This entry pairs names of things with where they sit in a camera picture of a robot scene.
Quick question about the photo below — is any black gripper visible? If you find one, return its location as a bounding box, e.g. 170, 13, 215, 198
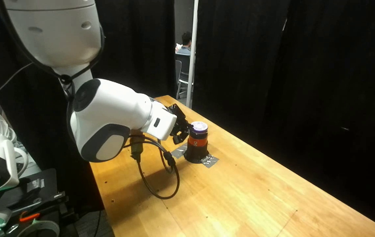
167, 103, 195, 145

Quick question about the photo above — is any white vertical pole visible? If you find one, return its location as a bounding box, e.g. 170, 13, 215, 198
186, 0, 200, 109

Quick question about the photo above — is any person in background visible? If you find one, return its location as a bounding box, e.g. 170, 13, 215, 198
175, 30, 193, 57

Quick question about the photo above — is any black curtain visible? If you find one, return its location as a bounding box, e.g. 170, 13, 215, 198
92, 0, 176, 99
193, 0, 375, 223

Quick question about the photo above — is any orange black spring clamp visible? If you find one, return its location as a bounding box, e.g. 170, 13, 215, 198
18, 211, 42, 224

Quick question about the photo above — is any thick black looped cable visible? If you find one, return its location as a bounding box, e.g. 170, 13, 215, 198
122, 133, 182, 202

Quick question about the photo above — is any white flat hose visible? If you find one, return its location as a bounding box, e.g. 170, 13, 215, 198
0, 144, 28, 221

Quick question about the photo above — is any thin black cable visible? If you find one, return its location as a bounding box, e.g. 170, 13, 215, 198
0, 61, 36, 112

